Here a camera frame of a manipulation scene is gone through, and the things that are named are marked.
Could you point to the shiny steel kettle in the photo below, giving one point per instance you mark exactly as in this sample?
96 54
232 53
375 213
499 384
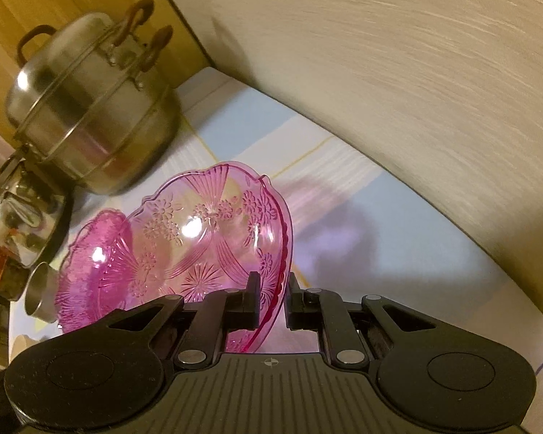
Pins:
13 221

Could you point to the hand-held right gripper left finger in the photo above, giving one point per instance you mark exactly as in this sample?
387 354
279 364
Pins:
254 300

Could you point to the pink flower-patterned glass bowl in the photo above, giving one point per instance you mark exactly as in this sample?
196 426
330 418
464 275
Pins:
208 235
86 271

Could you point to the small stainless steel bowl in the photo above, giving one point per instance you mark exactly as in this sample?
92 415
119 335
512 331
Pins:
40 291

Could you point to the plaid tablecloth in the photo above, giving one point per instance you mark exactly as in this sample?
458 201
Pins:
344 217

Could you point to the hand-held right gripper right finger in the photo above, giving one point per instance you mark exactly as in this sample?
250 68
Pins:
293 303

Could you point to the stainless steel steamer pot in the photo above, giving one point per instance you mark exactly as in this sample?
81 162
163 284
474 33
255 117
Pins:
95 122

